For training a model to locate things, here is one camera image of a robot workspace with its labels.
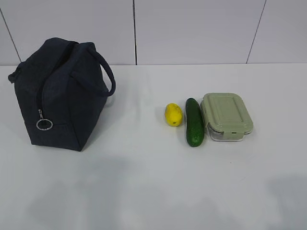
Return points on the dark navy lunch bag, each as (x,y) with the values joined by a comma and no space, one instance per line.
(61,90)

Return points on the green cucumber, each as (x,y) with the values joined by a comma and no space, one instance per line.
(195,131)

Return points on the yellow lemon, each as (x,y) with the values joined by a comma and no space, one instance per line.
(173,115)

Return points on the glass container with green lid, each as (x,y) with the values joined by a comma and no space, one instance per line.
(226,117)

